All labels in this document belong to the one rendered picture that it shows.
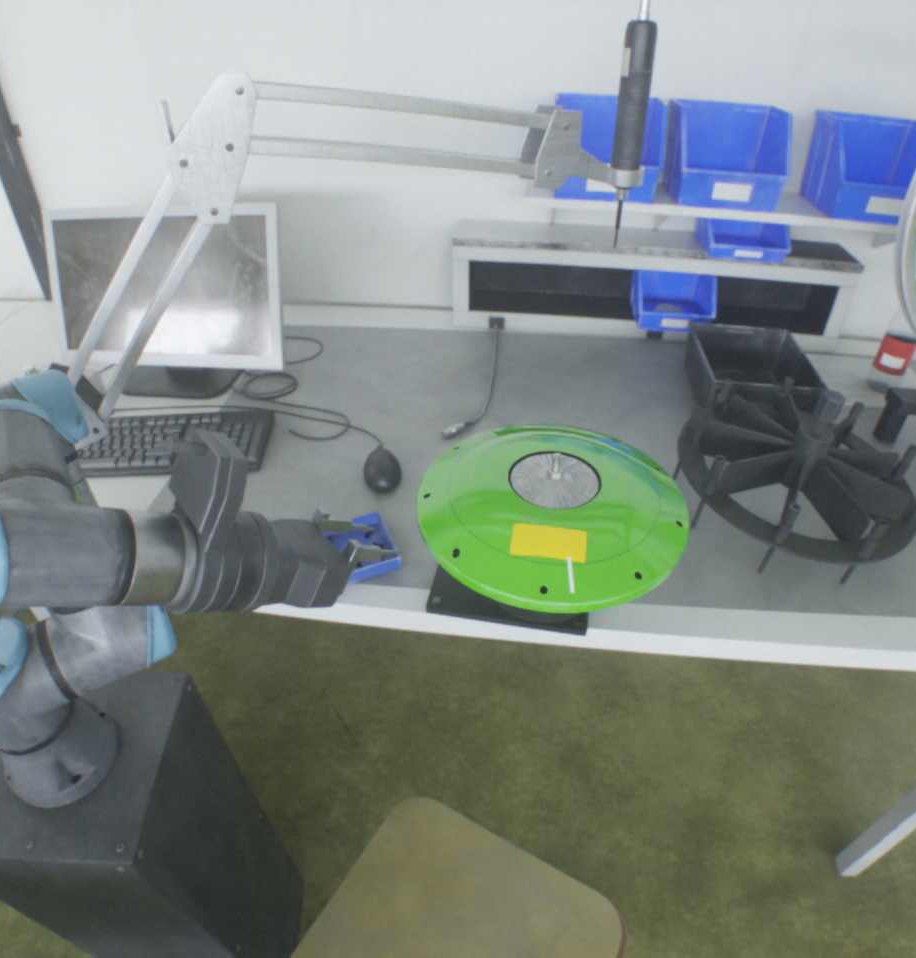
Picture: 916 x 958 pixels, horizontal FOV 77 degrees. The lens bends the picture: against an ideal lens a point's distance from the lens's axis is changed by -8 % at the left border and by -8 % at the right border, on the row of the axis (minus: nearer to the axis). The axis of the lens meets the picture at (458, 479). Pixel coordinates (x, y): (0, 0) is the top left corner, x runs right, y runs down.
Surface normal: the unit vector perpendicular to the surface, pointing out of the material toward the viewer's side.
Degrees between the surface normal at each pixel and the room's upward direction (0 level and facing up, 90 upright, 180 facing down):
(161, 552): 59
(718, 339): 87
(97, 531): 45
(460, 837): 0
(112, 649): 65
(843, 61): 90
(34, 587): 95
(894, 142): 90
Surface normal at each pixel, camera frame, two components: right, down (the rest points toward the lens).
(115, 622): 0.64, 0.09
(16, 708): 0.61, 0.40
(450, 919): 0.00, -0.78
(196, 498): -0.63, -0.11
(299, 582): 0.39, 0.41
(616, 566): 0.14, -0.50
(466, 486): -0.25, -0.74
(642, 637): -0.13, 0.62
